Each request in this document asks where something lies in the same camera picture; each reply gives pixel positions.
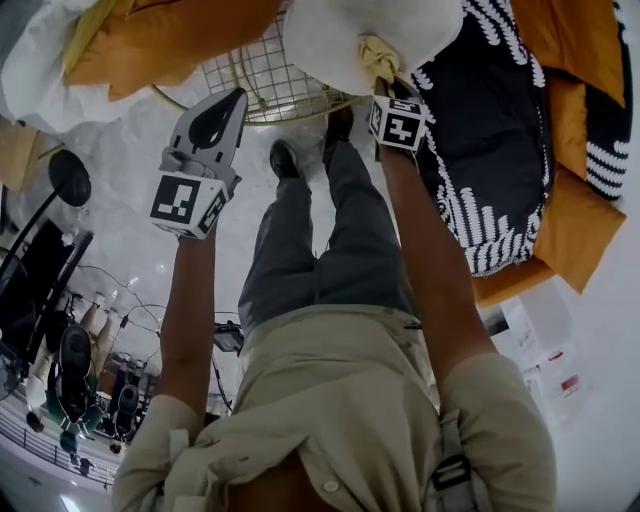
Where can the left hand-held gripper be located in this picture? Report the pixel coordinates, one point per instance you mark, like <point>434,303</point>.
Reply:
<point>192,150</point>

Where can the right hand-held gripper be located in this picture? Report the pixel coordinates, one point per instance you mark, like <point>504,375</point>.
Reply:
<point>400,127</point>

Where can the yellow cloth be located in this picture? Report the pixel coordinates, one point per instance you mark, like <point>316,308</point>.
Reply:
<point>380,57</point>

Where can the person's left forearm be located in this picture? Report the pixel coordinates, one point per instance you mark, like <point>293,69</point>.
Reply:
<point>187,310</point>

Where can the person's right forearm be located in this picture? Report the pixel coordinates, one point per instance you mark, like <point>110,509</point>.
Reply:
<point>430,260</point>

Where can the black office chair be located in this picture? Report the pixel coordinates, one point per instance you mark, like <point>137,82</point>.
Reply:
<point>75,360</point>
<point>127,400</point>

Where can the person's right black shoe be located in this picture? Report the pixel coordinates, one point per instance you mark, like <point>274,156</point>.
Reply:
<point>340,125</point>

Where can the person's black shoe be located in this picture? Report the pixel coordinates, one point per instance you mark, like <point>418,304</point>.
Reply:
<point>340,125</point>
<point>285,159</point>

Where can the person's left black shoe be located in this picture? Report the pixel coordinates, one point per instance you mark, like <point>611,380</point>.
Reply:
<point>285,159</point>

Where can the orange pillow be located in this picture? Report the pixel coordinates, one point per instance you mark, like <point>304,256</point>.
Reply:
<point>165,40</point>

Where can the person's grey trousers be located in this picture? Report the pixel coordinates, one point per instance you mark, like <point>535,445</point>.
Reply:
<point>350,240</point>

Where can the black round floor lamp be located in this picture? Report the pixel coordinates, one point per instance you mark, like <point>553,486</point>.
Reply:
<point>70,175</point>

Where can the white duvet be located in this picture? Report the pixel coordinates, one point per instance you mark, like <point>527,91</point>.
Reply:
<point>40,75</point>

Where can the black box device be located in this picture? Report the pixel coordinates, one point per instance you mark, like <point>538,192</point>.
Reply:
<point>229,337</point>

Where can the black white striped cushion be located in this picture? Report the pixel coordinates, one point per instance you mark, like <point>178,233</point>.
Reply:
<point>607,150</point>

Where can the person's beige shirt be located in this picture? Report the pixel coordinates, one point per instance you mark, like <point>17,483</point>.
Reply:
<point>340,395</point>

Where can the metal railing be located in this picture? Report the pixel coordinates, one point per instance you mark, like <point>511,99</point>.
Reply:
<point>45,445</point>

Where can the red wall sign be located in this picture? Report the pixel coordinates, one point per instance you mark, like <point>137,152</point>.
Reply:
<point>570,386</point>

